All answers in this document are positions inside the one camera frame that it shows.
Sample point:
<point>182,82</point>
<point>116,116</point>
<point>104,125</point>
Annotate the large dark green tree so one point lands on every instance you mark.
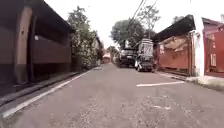
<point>126,31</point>

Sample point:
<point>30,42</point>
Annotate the red gate building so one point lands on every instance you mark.
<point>190,50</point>

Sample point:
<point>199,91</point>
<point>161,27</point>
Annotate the small parked vehicle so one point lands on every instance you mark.
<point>145,55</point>

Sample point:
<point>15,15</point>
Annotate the distant orange building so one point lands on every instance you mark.
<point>106,57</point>

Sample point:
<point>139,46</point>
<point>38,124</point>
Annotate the concrete kerb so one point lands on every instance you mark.
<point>200,80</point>

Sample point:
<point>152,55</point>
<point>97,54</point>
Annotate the dark parked car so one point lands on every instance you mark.
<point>127,56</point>

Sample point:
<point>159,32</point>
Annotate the leafy green trees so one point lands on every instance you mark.
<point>83,40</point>

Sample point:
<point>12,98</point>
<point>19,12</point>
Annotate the dark brown building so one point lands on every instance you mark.
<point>36,43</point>

